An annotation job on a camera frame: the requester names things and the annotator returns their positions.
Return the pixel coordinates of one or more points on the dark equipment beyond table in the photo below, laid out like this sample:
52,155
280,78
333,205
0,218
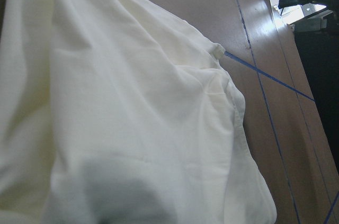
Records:
315,25

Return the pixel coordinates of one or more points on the cream long-sleeve printed shirt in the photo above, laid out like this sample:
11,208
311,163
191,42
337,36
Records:
118,111

